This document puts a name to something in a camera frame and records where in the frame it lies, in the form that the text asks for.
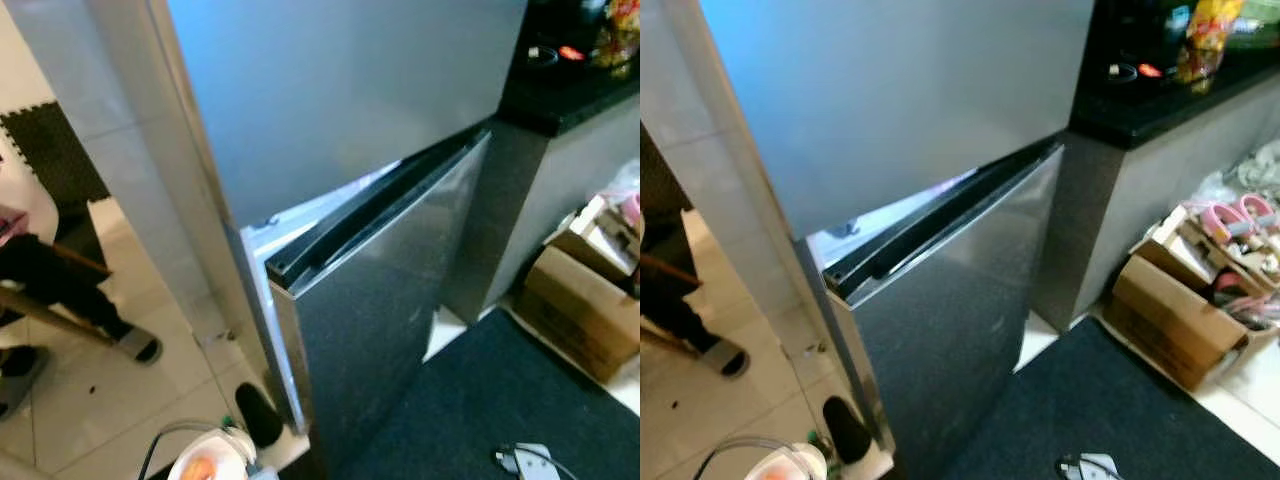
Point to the person leg in black trousers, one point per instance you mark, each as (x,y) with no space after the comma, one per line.
(50,280)
(665,290)

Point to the orange round fruit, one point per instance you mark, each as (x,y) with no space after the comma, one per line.
(197,468)
(780,473)

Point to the large brown cardboard box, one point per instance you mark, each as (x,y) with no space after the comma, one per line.
(575,320)
(1170,330)

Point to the black robot foot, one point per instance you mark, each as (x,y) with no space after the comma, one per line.
(846,430)
(258,415)

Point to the grey fridge cabinet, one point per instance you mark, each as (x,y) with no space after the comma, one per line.
(738,150)
(180,150)

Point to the yellow snack bag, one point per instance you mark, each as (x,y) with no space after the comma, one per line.
(1210,35)
(618,30)

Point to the white plastic bag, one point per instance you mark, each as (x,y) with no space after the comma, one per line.
(1250,165)
(622,178)

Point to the small open cardboard box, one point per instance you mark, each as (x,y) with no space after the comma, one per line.
(600,240)
(1180,245)

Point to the pink plastic hoop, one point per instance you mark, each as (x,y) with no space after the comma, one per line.
(1222,212)
(1258,205)
(632,208)

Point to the small red item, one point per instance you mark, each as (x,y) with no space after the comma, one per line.
(1150,70)
(571,52)

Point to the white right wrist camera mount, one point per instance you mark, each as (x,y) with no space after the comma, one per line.
(530,462)
(1095,468)

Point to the dark floor mat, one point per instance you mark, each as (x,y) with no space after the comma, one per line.
(480,400)
(1100,410)

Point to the tan wooden stick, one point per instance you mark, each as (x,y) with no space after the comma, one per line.
(50,312)
(662,336)

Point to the grey counter cabinet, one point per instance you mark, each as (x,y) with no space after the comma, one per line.
(1120,220)
(540,200)

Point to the brown wooden stick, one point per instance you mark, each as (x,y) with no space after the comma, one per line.
(672,270)
(85,260)

